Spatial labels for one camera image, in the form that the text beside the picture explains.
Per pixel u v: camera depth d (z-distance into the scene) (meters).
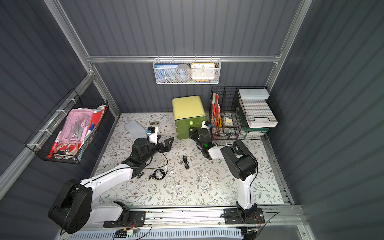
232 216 0.73
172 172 0.89
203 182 0.86
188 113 0.91
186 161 0.94
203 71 0.89
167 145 0.75
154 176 0.87
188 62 0.89
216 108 1.15
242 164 0.53
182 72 0.89
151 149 0.72
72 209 0.41
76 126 0.72
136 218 0.74
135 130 1.08
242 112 0.99
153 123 1.13
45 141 0.62
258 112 0.94
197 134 0.87
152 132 0.71
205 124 0.89
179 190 0.83
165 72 0.84
